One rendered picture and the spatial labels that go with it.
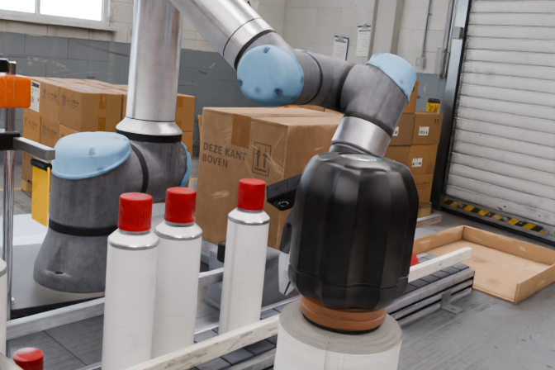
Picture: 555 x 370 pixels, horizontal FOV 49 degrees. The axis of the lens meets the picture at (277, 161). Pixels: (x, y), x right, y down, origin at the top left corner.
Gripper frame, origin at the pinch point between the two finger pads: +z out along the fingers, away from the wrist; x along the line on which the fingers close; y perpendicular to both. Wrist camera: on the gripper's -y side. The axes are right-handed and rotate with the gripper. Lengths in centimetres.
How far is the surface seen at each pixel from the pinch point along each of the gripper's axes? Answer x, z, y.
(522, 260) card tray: 72, -30, 4
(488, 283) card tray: 53, -19, 6
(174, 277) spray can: -20.8, 5.0, 2.5
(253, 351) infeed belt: -5.0, 9.2, 4.0
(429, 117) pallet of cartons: 330, -182, -188
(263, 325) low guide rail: -6.1, 5.9, 4.6
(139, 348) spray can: -21.4, 13.0, 3.2
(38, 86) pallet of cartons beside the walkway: 127, -64, -370
